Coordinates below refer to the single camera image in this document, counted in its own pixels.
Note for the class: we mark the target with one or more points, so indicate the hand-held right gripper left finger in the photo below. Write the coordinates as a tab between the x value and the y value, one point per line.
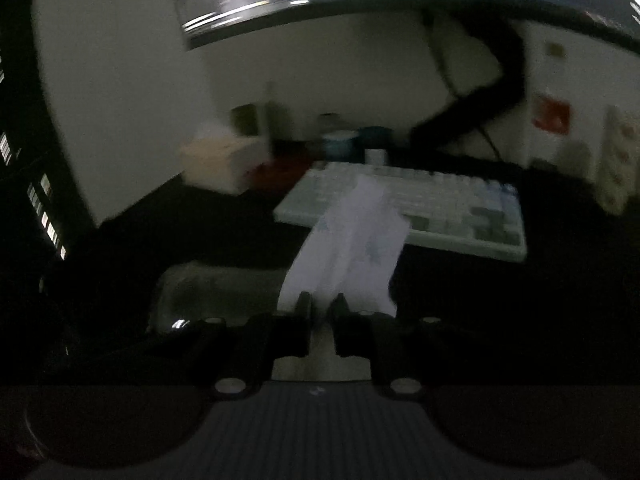
302	312

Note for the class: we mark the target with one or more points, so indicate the red label plastic bottle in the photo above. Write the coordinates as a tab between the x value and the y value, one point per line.
550	115

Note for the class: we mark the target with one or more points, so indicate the small white cup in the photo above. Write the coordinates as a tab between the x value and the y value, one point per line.
375	156

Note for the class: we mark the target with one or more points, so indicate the patterned paper cup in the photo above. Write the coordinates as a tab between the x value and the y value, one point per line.
620	160

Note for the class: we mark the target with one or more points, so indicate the white paper tissue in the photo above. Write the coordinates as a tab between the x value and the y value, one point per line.
355	240

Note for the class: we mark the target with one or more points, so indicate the white mechanical keyboard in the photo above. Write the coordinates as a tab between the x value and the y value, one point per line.
440	205

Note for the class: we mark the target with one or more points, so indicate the teal cup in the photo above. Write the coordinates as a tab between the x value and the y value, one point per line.
339	146

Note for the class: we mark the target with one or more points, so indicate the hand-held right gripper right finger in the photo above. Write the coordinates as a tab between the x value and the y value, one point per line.
341	314

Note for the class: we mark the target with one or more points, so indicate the clear glass jar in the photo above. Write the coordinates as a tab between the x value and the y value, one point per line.
215	290

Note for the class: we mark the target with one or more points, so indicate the dark red box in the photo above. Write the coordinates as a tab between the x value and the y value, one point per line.
282	172

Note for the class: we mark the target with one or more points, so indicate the beige tissue box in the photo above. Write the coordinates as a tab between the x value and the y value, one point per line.
220	162

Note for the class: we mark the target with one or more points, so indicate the dark panel with white lights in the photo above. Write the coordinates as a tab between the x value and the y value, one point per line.
30	195

